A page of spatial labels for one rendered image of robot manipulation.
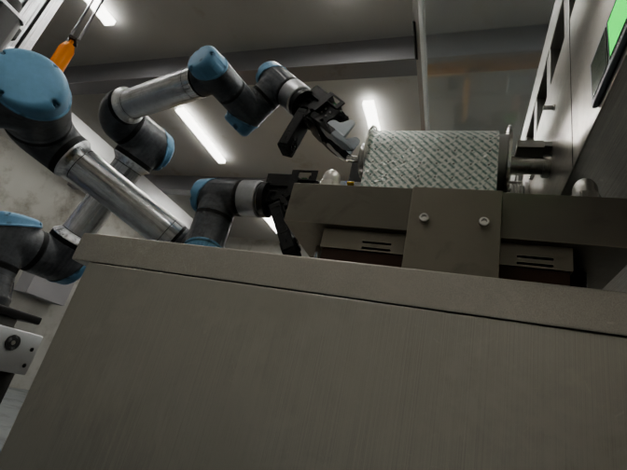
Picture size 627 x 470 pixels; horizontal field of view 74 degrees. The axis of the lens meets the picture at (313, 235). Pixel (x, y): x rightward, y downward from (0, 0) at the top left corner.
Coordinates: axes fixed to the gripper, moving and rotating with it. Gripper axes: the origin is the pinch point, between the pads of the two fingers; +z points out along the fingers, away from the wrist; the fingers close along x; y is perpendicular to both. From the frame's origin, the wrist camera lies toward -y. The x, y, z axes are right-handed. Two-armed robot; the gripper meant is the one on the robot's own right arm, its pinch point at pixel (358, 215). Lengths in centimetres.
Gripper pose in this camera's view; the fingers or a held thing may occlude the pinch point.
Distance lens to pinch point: 77.0
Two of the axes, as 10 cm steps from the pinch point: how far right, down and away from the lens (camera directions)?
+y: 2.2, -9.0, 3.9
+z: 9.4, 0.9, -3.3
